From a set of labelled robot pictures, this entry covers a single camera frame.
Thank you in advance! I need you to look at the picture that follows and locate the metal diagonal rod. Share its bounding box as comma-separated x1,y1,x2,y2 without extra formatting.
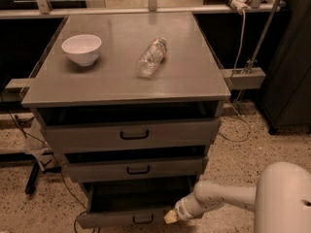
232,0,281,110

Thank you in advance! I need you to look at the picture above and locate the black metal stand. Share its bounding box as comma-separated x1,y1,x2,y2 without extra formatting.
24,151,61,195

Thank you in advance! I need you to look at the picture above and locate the clear plastic bottle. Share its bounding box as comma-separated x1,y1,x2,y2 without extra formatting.
136,37,167,78

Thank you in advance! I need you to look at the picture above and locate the white ceramic bowl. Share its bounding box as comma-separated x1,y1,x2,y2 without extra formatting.
61,34,102,66

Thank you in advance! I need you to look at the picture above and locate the grey drawer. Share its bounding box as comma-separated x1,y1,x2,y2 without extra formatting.
42,118,220,153
77,176,197,229
65,157,208,183

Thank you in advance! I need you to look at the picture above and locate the grey bottom drawer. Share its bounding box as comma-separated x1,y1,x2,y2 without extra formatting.
77,176,197,229

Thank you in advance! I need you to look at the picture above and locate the grey middle drawer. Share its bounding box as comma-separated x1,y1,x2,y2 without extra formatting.
65,157,208,183

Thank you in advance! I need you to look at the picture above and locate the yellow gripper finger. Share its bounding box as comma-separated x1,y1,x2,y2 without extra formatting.
164,209,179,224

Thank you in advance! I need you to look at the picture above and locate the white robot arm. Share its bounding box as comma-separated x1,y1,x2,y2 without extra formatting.
164,162,311,233

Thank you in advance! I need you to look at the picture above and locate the dark side cabinet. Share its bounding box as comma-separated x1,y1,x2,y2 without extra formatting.
259,0,311,135

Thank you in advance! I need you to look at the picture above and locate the black floor cable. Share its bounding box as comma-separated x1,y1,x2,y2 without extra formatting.
0,94,101,233

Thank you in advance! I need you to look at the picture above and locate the grey drawer cabinet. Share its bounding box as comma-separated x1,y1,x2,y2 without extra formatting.
20,12,231,192

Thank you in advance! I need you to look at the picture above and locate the white cable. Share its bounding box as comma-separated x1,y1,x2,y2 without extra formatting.
217,9,253,144

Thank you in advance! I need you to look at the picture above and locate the grey top drawer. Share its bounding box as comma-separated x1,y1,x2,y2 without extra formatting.
42,118,220,153

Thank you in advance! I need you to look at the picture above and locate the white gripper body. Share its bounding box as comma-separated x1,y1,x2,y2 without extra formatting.
174,193,224,221

